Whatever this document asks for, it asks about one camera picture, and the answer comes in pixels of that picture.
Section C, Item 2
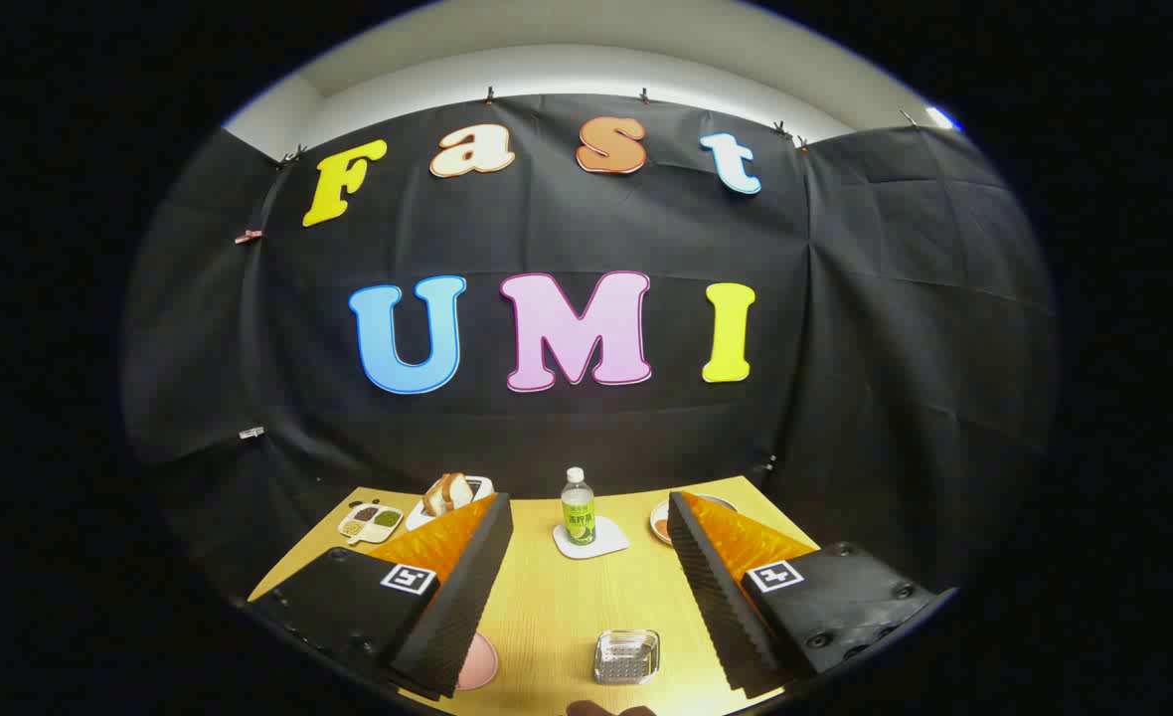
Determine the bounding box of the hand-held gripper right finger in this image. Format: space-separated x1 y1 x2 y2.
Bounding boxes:
666 490 955 699

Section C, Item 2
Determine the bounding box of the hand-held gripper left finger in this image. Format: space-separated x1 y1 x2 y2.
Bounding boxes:
249 492 514 700

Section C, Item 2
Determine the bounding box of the pink plate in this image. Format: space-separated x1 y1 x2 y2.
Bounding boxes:
455 631 500 692

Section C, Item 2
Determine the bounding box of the plate of toy food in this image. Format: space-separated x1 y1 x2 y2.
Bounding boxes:
649 494 737 546

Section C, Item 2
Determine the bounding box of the white toaster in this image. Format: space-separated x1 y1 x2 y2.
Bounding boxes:
406 475 495 531

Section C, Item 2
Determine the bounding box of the white square coaster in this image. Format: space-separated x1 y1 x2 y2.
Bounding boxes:
552 515 631 560

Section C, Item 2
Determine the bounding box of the white sectioned condiment tray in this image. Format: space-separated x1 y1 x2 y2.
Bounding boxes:
338 503 405 545

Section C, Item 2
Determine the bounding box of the green label drink bottle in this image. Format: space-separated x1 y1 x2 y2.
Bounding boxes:
561 466 597 547

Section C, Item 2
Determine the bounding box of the metal wire basket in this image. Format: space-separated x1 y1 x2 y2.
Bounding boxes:
592 628 662 686

